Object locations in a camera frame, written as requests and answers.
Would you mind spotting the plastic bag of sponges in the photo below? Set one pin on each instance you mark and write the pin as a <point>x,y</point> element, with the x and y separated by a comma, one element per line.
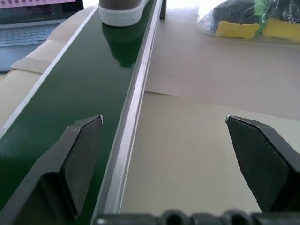
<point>250,20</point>

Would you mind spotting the green conveyor belt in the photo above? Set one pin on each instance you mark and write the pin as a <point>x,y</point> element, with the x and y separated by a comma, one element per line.
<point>89,82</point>

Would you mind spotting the brown paper sheet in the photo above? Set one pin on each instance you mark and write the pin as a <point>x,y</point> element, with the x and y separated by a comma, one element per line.
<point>225,68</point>

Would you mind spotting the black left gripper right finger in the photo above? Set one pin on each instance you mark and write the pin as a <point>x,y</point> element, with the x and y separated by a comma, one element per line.
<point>262,159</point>

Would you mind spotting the silver laptop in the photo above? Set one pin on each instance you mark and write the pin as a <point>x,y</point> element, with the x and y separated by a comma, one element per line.
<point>28,25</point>

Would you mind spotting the grey sneaker with white sole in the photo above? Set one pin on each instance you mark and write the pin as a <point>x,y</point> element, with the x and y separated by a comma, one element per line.
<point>120,12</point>

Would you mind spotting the dark metal post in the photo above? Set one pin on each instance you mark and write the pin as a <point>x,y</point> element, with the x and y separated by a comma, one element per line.
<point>163,9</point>

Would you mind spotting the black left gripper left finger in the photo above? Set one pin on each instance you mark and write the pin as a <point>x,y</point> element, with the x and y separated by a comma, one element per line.
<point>70,159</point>

